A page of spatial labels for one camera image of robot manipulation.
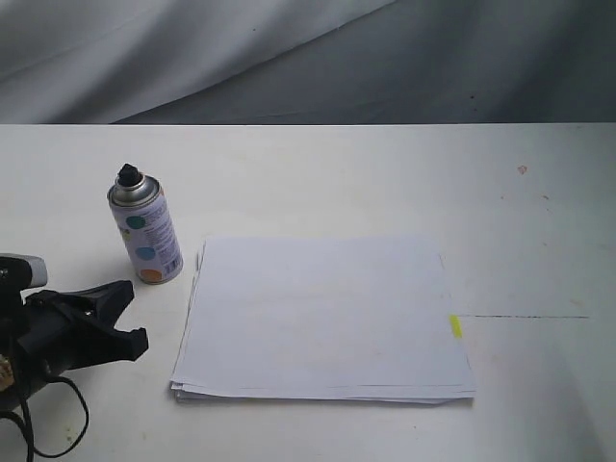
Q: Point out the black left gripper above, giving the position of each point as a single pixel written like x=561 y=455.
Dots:
x=52 y=332

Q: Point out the yellow tape marker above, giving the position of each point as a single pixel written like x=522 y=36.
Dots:
x=455 y=326

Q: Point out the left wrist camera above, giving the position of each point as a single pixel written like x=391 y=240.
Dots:
x=21 y=272

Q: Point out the grey backdrop cloth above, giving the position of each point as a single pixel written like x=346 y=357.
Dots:
x=307 y=62

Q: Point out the white spray paint can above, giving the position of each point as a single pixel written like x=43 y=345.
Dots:
x=139 y=207

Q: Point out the white paper stack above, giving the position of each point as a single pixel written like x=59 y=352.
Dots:
x=324 y=319

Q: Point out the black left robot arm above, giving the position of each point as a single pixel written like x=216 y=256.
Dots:
x=11 y=394

